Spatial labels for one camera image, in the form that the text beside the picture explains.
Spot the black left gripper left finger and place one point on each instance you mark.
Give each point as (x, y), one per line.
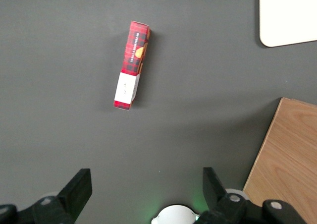
(74, 194)

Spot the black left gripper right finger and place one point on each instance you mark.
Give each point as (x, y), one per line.
(215, 196)

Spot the red tartan cookie box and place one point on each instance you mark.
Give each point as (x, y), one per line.
(133, 60)

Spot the cream rectangular tray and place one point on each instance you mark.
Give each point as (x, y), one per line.
(287, 16)

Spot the wooden drawer cabinet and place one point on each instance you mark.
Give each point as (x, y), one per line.
(284, 164)

